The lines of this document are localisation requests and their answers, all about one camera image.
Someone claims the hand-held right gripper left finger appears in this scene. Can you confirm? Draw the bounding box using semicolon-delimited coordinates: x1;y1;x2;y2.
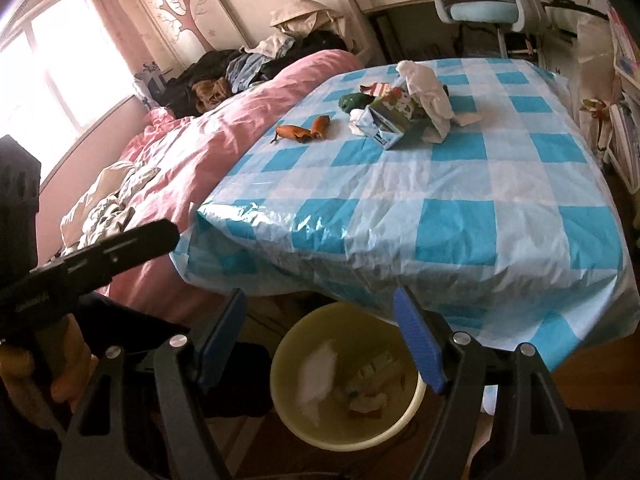
54;287;248;480

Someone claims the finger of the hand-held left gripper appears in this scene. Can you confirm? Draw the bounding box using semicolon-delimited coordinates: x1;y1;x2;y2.
30;218;180;311

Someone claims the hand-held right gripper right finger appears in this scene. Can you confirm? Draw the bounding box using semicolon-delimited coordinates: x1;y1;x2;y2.
392;286;587;480

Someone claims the wrappers heap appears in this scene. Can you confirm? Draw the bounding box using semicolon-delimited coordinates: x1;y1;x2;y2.
332;350;406;416

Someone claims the cream plastic waste bin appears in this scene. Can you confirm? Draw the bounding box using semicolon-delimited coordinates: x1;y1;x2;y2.
270;301;427;451

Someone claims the white tissue sheet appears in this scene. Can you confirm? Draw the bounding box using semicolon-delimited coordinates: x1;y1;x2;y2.
295;340;341;413

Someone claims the long orange peel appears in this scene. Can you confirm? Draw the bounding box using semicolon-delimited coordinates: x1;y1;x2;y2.
271;125;313;145

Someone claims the printed paper carton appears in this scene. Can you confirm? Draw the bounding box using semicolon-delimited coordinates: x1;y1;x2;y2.
367;97;426;151

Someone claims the small white tissue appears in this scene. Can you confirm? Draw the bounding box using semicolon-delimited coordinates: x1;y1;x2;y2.
348;108;381;136

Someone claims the large white paper towel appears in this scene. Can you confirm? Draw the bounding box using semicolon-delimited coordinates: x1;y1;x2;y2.
396;60;483;143

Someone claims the orange white snack wrapper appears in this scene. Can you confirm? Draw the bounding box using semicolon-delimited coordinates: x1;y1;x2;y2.
357;81;406;106

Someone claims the person's left hand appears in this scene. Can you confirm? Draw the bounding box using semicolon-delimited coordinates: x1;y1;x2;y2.
0;317;98;406

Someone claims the cream crumpled blanket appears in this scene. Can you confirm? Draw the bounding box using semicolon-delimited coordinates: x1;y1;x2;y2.
60;160;161;256

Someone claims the blue checkered plastic tablecloth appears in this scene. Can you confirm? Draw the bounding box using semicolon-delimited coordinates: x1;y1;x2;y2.
170;57;626;373

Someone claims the pink duvet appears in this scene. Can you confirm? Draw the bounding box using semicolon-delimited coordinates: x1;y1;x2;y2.
107;50;366;321

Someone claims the window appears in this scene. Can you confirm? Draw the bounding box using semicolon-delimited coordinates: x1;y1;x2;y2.
0;2;136;161

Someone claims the pink curtain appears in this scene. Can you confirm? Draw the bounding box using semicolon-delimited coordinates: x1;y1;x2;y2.
75;0;146;68

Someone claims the pile of dark clothes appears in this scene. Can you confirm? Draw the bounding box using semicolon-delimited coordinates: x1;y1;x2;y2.
162;30;351;113

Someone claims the beige fabric bag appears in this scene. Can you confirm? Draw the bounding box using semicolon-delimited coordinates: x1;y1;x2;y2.
270;0;346;36

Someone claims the bookshelf with books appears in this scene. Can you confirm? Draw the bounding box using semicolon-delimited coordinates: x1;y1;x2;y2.
600;5;640;191

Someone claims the beige paper bag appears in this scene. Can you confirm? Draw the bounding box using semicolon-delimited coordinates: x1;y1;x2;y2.
575;12;616;156

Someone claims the blue white office chair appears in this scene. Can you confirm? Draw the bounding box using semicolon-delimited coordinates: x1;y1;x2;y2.
420;0;548;58

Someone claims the tree wall decal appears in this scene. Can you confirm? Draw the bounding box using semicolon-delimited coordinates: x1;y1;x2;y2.
147;0;213;53

